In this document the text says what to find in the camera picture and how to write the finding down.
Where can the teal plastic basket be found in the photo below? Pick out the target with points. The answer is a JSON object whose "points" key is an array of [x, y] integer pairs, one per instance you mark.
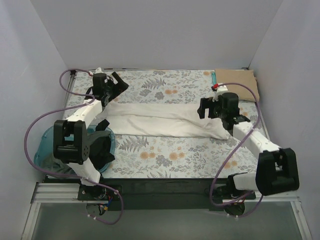
{"points": [[45, 148]]}

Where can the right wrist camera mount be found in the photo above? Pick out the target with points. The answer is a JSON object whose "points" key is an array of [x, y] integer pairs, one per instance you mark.
{"points": [[218, 90]]}

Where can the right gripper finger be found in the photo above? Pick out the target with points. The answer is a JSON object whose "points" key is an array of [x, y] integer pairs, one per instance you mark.
{"points": [[206, 103], [204, 112]]}

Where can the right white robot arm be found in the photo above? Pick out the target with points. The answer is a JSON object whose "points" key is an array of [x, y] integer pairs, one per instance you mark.
{"points": [[276, 171]]}

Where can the white t shirt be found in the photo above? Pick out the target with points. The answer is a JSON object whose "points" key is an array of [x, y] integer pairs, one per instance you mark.
{"points": [[161, 120]]}

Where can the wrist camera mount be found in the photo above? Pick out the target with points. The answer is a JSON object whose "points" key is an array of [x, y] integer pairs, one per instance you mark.
{"points": [[218, 90], [96, 71]]}

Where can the folded tan t shirt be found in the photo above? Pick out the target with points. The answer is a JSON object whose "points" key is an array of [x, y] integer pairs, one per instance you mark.
{"points": [[239, 76]]}

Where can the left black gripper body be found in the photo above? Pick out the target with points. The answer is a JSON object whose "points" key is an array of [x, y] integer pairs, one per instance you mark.
{"points": [[113, 85]]}

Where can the aluminium frame rail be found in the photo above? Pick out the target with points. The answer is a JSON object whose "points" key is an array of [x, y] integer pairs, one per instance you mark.
{"points": [[68, 192]]}

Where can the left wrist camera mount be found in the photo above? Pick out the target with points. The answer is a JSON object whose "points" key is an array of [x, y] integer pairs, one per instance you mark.
{"points": [[96, 71]]}

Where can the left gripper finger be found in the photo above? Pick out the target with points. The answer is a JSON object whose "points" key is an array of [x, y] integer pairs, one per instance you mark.
{"points": [[118, 89], [117, 79]]}

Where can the folded teal t shirt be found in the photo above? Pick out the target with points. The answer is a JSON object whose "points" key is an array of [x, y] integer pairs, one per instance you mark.
{"points": [[214, 79]]}

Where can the grey t shirt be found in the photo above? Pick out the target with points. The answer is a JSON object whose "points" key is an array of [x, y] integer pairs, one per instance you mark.
{"points": [[52, 164]]}

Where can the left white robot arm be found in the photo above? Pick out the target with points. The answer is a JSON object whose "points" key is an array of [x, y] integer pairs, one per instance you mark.
{"points": [[70, 136]]}

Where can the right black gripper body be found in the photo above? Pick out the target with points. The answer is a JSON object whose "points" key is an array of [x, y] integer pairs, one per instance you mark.
{"points": [[208, 110]]}

